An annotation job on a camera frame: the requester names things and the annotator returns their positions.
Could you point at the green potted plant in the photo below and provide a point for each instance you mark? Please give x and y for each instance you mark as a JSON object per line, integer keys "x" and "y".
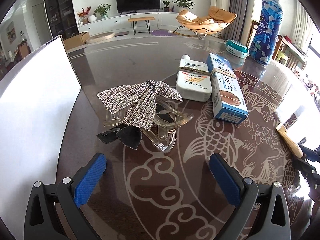
{"x": 102, "y": 10}

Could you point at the wooden bench black legs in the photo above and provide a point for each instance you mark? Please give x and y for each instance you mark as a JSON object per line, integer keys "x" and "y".
{"x": 134, "y": 22}

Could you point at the white ointment box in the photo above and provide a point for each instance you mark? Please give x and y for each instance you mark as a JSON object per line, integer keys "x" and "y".
{"x": 193, "y": 80}

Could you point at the red flower vase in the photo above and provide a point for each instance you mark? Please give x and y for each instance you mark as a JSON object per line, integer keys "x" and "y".
{"x": 83, "y": 14}

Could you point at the brown cardboard box on floor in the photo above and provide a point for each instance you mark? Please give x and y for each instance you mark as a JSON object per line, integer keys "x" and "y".
{"x": 76, "y": 40}

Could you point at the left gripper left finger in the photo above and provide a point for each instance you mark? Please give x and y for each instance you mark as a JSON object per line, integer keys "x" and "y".
{"x": 41, "y": 218}

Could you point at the round wooden floor cushion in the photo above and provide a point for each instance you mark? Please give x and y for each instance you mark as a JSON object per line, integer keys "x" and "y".
{"x": 100, "y": 37}

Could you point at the white cardboard storage box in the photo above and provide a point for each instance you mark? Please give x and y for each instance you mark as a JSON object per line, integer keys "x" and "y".
{"x": 37, "y": 98}

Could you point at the wooden dining chair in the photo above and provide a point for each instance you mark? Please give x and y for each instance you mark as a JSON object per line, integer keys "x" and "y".
{"x": 288, "y": 55}

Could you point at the teal white round container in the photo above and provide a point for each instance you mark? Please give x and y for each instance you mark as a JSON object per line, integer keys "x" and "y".
{"x": 236, "y": 48}

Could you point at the white tv cabinet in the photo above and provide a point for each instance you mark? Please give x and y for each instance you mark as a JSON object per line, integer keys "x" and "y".
{"x": 162, "y": 20}

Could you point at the blue white medicine box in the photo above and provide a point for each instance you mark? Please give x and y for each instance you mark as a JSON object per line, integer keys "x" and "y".
{"x": 227, "y": 98}

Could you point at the small potted plant right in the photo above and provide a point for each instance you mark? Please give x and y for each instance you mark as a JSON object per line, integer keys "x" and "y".
{"x": 166, "y": 6}

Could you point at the black flat screen television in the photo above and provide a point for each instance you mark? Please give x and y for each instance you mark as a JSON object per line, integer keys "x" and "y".
{"x": 137, "y": 5}

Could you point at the orange lounge chair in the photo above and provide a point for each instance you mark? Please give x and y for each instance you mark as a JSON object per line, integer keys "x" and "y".
{"x": 216, "y": 21}

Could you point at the gold silver cosmetic tube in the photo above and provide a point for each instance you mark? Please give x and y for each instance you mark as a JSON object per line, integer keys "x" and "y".
{"x": 294, "y": 147}

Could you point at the tall blue patterned bottle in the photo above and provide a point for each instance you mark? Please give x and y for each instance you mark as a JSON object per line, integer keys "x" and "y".
{"x": 264, "y": 42}

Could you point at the grey curtain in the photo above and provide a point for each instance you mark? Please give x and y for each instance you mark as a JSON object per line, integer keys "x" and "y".
{"x": 239, "y": 29}

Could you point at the rhinestone bow hair clip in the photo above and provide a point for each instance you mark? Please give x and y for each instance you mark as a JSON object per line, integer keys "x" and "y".
{"x": 134, "y": 111}

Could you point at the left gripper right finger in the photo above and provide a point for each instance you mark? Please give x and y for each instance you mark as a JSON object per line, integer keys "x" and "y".
{"x": 272, "y": 220}

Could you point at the dark glass display cabinet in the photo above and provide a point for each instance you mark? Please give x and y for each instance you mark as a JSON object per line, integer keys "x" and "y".
{"x": 61, "y": 18}

